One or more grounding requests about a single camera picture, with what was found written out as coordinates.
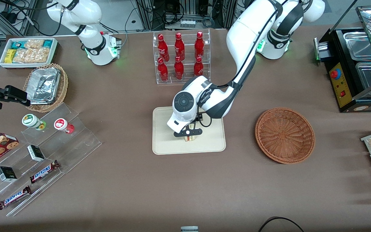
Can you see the light wicker basket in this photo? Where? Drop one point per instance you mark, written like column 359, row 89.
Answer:
column 63, row 87

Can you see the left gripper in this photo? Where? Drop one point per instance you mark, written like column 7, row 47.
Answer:
column 197, row 119

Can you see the Snickers chocolate bar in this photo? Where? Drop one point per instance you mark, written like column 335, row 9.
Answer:
column 14, row 197
column 43, row 171

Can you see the white plastic bin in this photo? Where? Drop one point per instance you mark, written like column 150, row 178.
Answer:
column 27, row 65

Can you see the green lid yogurt cup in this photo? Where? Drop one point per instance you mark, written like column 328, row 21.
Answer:
column 31, row 120

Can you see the clear acrylic bottle rack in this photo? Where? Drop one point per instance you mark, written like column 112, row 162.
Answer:
column 187, row 82

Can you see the black food warmer cabinet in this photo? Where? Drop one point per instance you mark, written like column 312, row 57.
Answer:
column 335, row 35

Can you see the red lid yogurt cup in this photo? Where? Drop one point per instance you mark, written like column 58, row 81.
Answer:
column 61, row 124

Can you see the grey device edge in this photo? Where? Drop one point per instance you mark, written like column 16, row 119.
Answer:
column 189, row 229

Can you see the silver foil tray stack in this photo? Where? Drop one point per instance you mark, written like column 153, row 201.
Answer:
column 43, row 85

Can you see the red cola bottle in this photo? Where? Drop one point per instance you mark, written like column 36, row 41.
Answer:
column 163, row 72
column 199, row 45
column 179, row 69
column 163, row 48
column 179, row 46
column 198, row 69

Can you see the triangle sandwich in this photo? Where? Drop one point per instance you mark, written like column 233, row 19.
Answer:
column 190, row 139

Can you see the yellow snack pack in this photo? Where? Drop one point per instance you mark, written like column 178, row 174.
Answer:
column 10, row 55

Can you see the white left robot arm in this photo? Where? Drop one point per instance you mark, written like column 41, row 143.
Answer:
column 246, row 32

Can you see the brown wicker basket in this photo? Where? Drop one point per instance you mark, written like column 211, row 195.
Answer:
column 285, row 135

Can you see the red emergency button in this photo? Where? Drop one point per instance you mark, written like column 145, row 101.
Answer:
column 335, row 74

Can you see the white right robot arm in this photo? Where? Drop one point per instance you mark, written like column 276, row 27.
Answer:
column 89, row 16

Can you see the white power strip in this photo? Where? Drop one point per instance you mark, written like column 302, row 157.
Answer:
column 187, row 24

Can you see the beige plastic serving tray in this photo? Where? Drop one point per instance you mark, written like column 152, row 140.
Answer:
column 211, row 143

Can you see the small black carton box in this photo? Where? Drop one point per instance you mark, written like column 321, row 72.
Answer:
column 6, row 174
column 35, row 153

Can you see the teal snack pack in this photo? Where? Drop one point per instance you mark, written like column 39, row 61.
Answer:
column 19, row 44
column 47, row 43

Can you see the aluminium frame structure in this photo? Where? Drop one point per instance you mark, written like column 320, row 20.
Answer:
column 147, row 13

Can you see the clear acrylic stepped shelf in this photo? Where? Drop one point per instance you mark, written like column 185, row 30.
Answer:
column 76, row 141

